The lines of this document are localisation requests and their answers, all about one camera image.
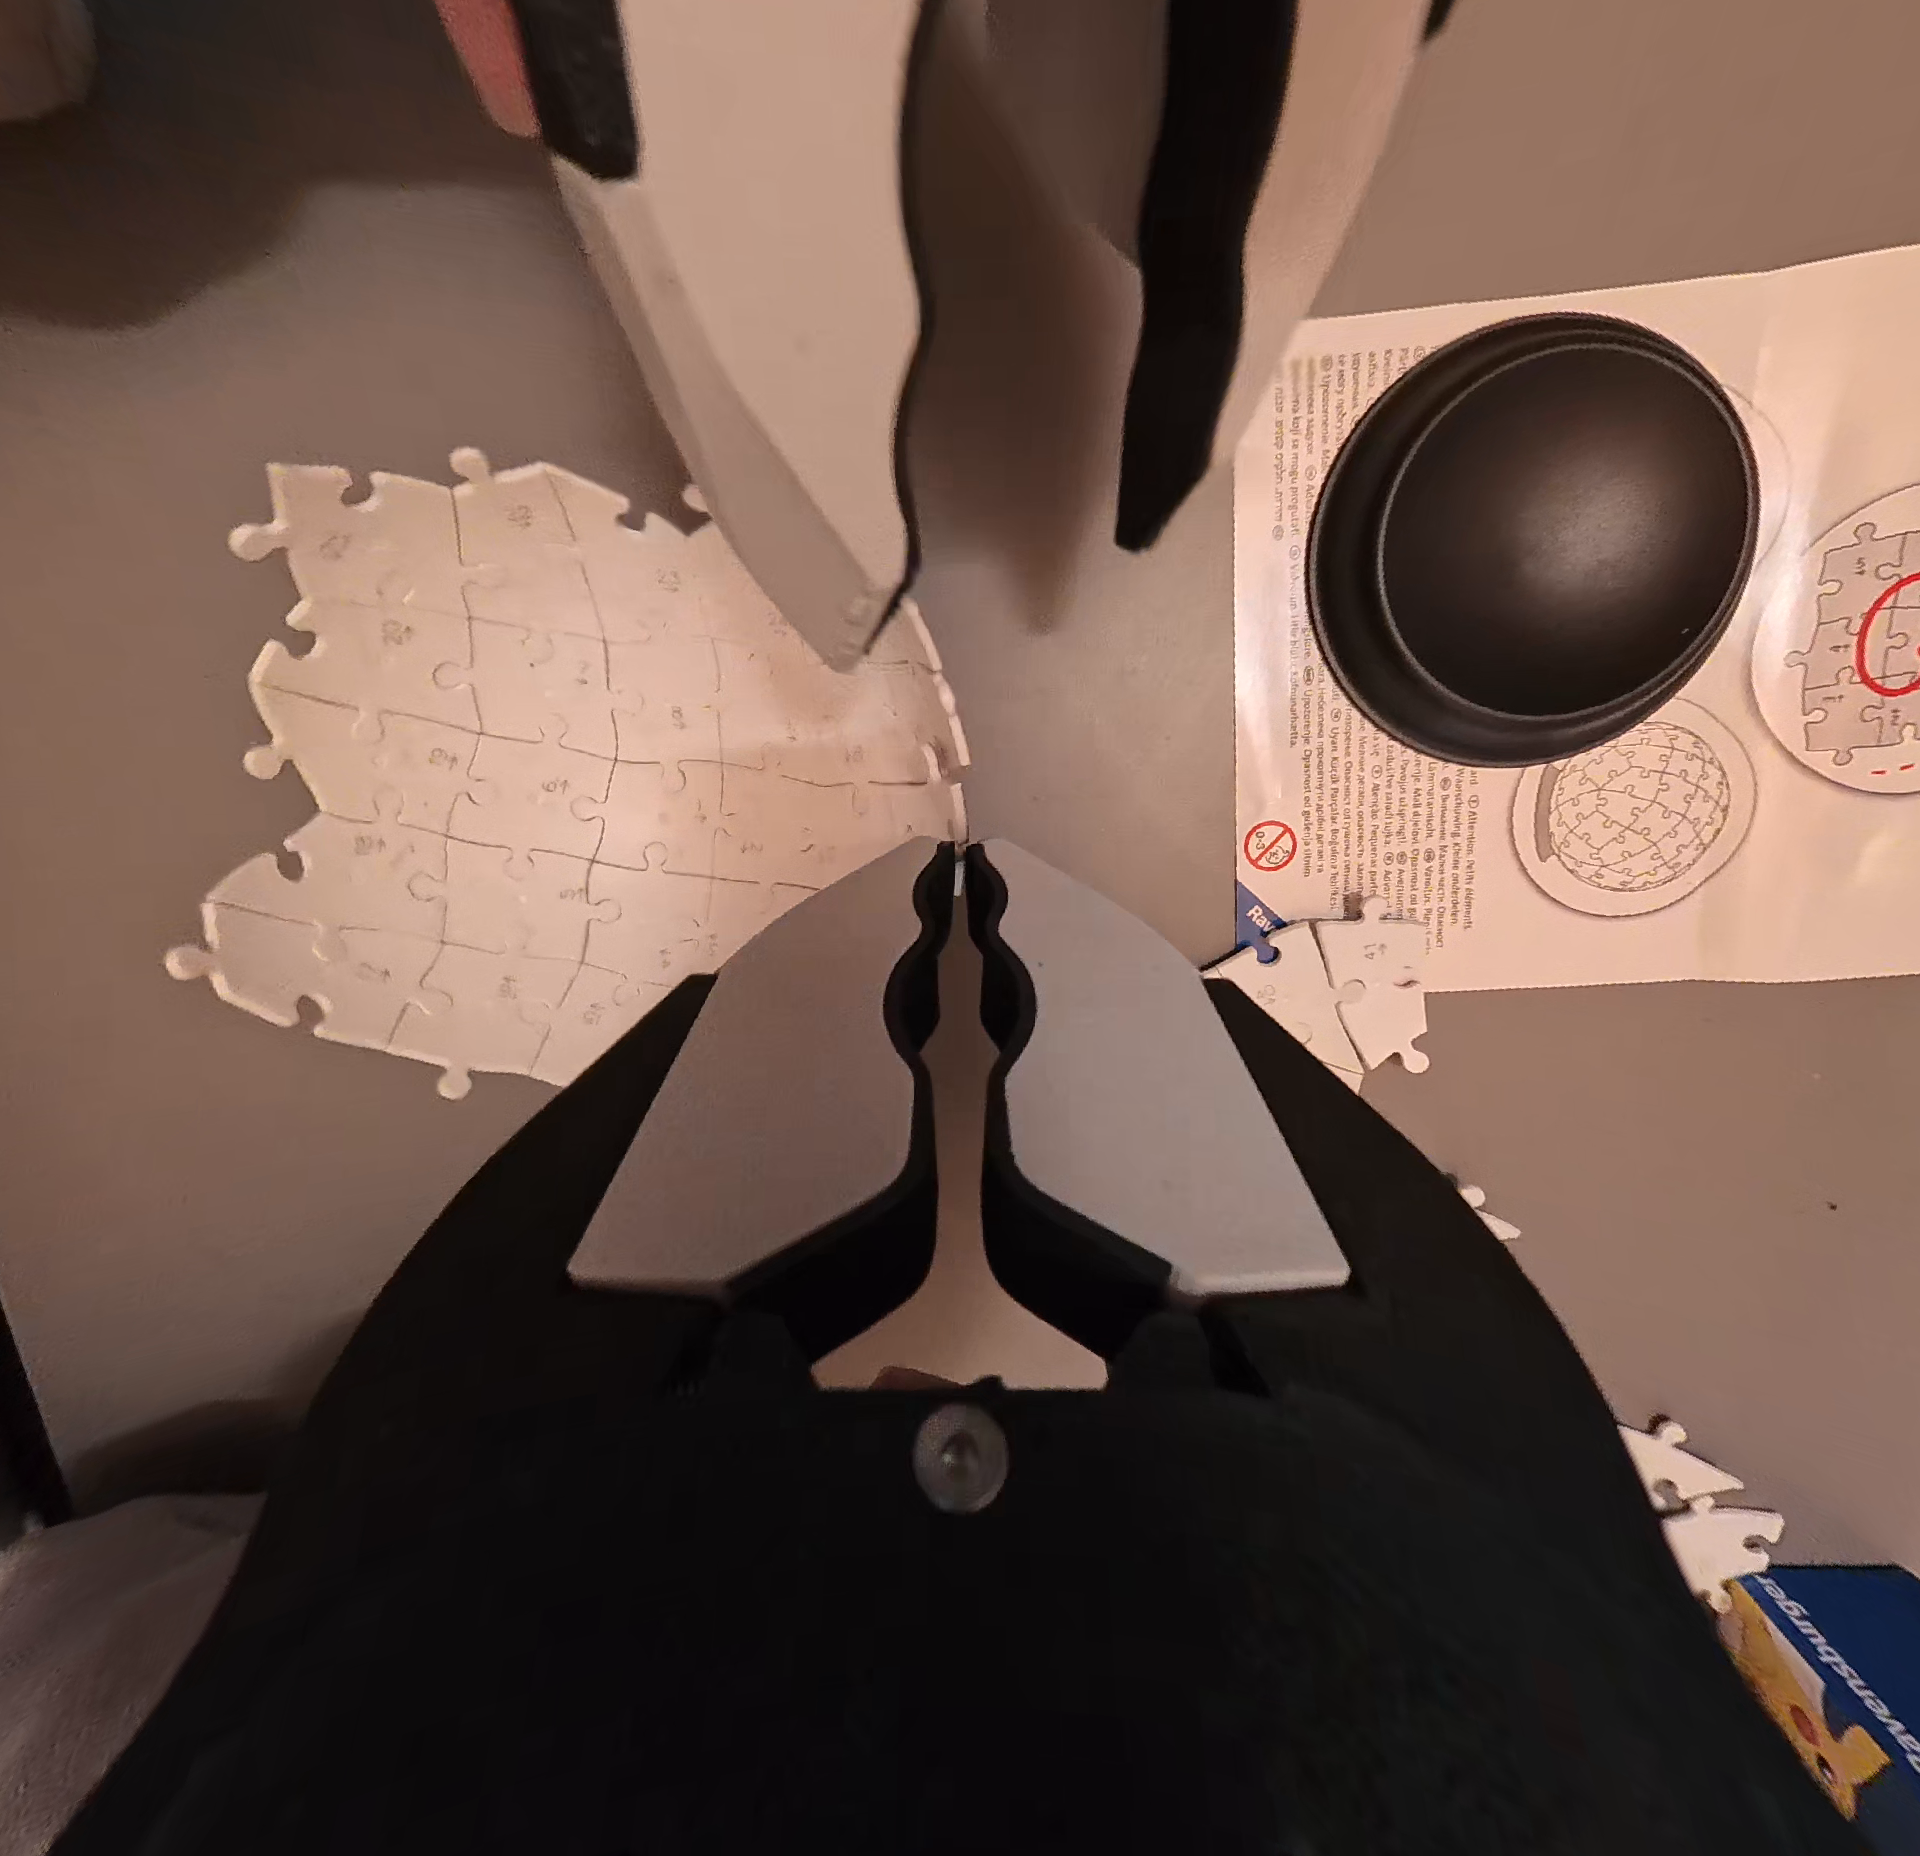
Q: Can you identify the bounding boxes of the printed paper instruction sheet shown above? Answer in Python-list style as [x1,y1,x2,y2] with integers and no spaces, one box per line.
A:
[1230,242,1920,988]

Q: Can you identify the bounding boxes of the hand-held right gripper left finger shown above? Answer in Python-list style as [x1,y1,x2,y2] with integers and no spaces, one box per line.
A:
[568,835,966,1380]

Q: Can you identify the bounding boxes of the black plastic bowl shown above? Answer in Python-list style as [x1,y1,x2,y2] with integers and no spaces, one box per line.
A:
[1307,312,1761,769]

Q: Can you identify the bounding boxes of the black table leg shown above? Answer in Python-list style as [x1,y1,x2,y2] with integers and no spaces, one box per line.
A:
[0,1285,72,1531]

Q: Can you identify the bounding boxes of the small joined white puzzle pieces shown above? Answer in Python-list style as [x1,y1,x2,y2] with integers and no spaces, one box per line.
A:
[1199,907,1436,1088]

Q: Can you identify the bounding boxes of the blue puzzle box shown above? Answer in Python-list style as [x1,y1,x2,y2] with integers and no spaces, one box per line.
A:
[1715,1561,1920,1821]

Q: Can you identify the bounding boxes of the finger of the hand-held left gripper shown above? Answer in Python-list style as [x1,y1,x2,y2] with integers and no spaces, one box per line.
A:
[551,0,966,673]
[1117,0,1450,552]

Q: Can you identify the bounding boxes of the light grey cloth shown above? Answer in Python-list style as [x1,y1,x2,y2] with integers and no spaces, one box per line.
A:
[0,1496,265,1856]

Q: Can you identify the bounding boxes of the pink cloth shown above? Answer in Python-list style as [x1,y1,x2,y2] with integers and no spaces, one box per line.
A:
[409,0,546,144]

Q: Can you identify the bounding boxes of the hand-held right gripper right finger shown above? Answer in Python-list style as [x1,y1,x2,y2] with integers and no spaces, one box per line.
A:
[962,835,1355,1384]

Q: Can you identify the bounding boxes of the assembled white puzzle ball section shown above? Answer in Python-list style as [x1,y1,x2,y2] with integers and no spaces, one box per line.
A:
[165,446,973,1104]

